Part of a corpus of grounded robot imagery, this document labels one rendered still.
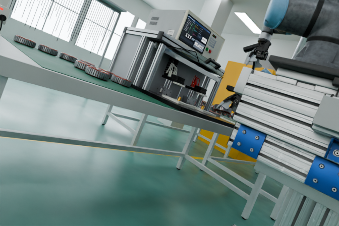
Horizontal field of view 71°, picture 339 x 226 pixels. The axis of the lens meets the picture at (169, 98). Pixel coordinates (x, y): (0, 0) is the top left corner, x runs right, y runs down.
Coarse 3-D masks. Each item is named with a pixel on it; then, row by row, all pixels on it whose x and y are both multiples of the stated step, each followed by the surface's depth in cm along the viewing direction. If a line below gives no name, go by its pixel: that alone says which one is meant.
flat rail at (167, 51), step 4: (164, 52) 137; (168, 52) 139; (172, 52) 140; (172, 56) 141; (176, 56) 143; (180, 56) 145; (180, 60) 146; (184, 60) 148; (188, 64) 152; (192, 64) 154; (196, 68) 158; (200, 68) 160; (200, 72) 162; (204, 72) 164; (208, 72) 167; (208, 76) 168; (212, 76) 171; (216, 80) 176
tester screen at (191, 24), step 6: (192, 18) 147; (186, 24) 146; (192, 24) 149; (198, 24) 152; (186, 30) 147; (192, 30) 150; (198, 30) 154; (204, 30) 157; (180, 36) 145; (192, 36) 152; (204, 36) 159; (186, 42) 150
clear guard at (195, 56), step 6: (174, 48) 140; (180, 48) 134; (180, 54) 153; (186, 54) 144; (192, 54) 136; (198, 54) 126; (192, 60) 156; (198, 60) 122; (204, 60) 128; (204, 66) 125; (210, 66) 131; (216, 72) 133
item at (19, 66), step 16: (0, 48) 72; (16, 48) 93; (0, 64) 59; (16, 64) 61; (32, 64) 66; (32, 80) 65; (48, 80) 67; (64, 80) 70; (80, 80) 73; (80, 96) 75; (96, 96) 78; (112, 96) 82; (128, 96) 87; (144, 112) 94; (160, 112) 99; (176, 112) 106; (208, 128) 125; (224, 128) 136
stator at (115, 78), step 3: (114, 75) 126; (111, 78) 126; (114, 78) 124; (117, 78) 123; (120, 78) 123; (123, 78) 124; (114, 81) 124; (117, 81) 124; (120, 81) 123; (123, 81) 124; (126, 81) 124; (129, 81) 127; (123, 84) 124; (126, 84) 125; (129, 84) 127
